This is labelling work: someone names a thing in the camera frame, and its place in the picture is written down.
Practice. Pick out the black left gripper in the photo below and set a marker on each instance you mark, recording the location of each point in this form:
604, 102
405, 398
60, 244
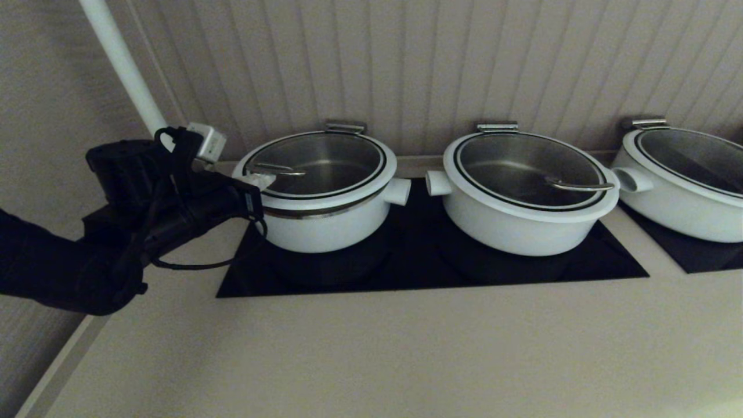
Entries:
203, 203

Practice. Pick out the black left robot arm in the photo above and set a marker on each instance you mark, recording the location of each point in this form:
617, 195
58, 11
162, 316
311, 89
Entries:
58, 267

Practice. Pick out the white pot with steel insert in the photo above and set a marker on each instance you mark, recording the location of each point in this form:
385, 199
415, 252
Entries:
679, 217
325, 232
511, 235

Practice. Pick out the right white pot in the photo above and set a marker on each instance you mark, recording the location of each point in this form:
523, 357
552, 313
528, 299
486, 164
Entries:
696, 157

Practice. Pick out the wide black glass cooktop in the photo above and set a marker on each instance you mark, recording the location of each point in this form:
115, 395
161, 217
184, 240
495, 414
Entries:
406, 273

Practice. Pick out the white metal pole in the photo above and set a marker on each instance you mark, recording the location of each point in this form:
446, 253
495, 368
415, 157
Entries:
119, 58

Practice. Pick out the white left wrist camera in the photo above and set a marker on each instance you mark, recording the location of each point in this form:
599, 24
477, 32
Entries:
208, 142

